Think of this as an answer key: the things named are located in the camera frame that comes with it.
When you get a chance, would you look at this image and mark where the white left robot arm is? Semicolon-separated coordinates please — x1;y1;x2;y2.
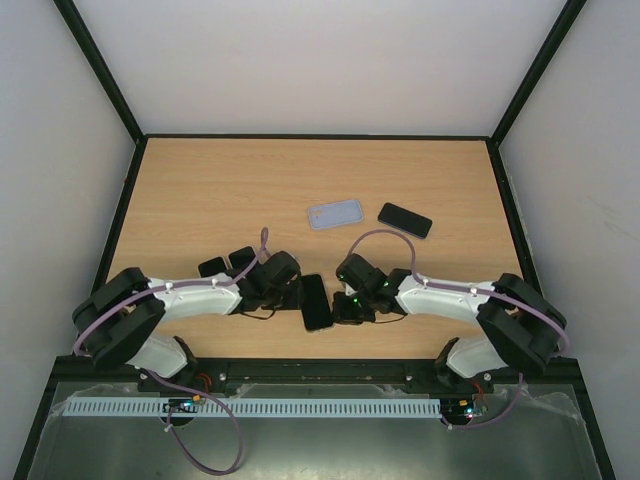
72;251;301;379

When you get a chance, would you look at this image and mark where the black phone blue edge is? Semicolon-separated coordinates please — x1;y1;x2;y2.
377;202;433;239

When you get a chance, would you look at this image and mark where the black enclosure frame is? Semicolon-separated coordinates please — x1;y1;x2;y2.
13;1;615;479

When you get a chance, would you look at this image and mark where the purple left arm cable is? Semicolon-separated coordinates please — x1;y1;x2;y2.
72;227;271;357

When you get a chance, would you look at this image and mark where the light blue cable duct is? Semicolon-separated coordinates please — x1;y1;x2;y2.
61;397;441;419

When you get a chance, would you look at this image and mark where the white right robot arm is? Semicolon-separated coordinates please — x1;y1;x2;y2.
334;253;569;392

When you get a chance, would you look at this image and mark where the clear magsafe phone case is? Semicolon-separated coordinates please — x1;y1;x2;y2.
299;273;336;334

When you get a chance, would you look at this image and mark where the lilac phone case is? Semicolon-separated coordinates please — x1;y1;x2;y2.
307;199;363;230

